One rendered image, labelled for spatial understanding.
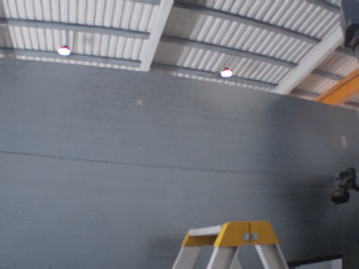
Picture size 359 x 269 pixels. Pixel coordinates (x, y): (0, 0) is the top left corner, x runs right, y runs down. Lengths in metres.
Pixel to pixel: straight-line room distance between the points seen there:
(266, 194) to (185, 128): 0.60
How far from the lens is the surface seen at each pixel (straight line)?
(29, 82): 1.74
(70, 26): 9.00
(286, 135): 1.97
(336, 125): 2.33
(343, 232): 2.15
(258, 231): 0.94
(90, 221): 1.49
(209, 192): 1.62
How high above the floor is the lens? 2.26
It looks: 21 degrees up
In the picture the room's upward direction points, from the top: straight up
